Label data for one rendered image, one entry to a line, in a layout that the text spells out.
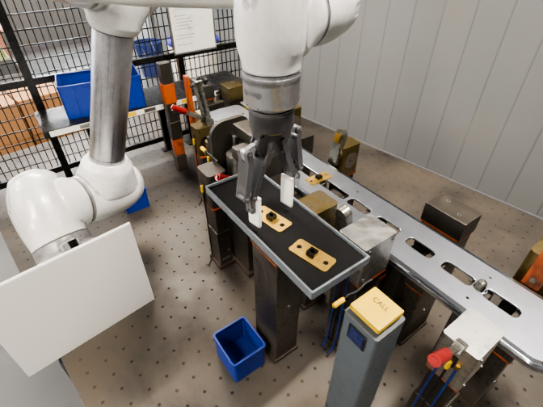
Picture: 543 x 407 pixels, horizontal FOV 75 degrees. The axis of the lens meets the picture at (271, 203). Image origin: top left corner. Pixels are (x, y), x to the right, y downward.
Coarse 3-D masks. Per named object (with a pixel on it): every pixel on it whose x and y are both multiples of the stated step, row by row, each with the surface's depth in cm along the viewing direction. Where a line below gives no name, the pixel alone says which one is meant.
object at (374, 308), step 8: (376, 288) 59; (360, 296) 57; (368, 296) 57; (376, 296) 57; (384, 296) 57; (352, 304) 56; (360, 304) 56; (368, 304) 56; (376, 304) 56; (384, 304) 56; (392, 304) 56; (360, 312) 55; (368, 312) 55; (376, 312) 55; (384, 312) 55; (392, 312) 55; (400, 312) 55; (368, 320) 54; (376, 320) 54; (384, 320) 54; (392, 320) 54; (376, 328) 53; (384, 328) 53
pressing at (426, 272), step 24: (216, 120) 145; (312, 168) 117; (312, 192) 106; (360, 192) 106; (360, 216) 98; (384, 216) 98; (408, 216) 98; (432, 240) 90; (408, 264) 84; (432, 264) 84; (456, 264) 84; (480, 264) 84; (432, 288) 78; (456, 288) 78; (504, 288) 78; (528, 288) 79; (456, 312) 74; (480, 312) 74; (504, 312) 74; (528, 312) 74; (504, 336) 69; (528, 336) 69; (528, 360) 65
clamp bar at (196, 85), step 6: (204, 78) 122; (192, 84) 121; (198, 84) 120; (204, 84) 124; (198, 90) 122; (198, 96) 124; (204, 96) 124; (198, 102) 127; (204, 102) 125; (204, 108) 127; (204, 114) 128
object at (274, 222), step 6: (264, 210) 74; (270, 210) 74; (264, 216) 72; (270, 216) 71; (276, 216) 72; (282, 216) 72; (264, 222) 71; (270, 222) 71; (276, 222) 71; (282, 222) 71; (288, 222) 71; (276, 228) 70; (282, 228) 70
